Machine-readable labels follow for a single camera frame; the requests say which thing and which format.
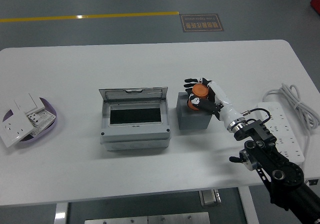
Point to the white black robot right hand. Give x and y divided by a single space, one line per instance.
226 103

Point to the orange cylinder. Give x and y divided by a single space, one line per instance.
200 91

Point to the grey box with clear flap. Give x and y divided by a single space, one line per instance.
135 133

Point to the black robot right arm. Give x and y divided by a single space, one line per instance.
262 156

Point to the grey cube with round hole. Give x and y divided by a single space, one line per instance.
192 121

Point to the brown floor sign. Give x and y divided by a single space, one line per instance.
202 22

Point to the white table leg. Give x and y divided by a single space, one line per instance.
60 214
248 206

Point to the small black table clip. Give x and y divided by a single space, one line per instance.
313 182

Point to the yellow floor tape line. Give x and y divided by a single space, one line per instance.
87 16

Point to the purple tray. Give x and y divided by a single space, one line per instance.
46 133

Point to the white socket module with holes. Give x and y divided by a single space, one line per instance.
40 118

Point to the grey metal bracket under table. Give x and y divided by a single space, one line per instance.
210 197

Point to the grey metal base plate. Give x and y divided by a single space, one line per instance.
147 219

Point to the white wall switch plate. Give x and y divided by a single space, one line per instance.
25 103

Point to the white wall socket plate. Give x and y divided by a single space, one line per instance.
15 131

